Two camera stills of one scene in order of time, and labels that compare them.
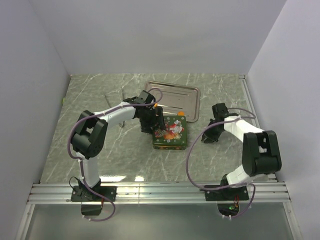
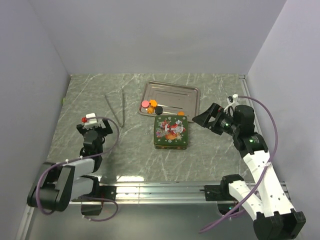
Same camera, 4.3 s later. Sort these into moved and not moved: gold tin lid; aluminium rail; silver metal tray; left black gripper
Moved: left black gripper
Not moved: aluminium rail; silver metal tray; gold tin lid
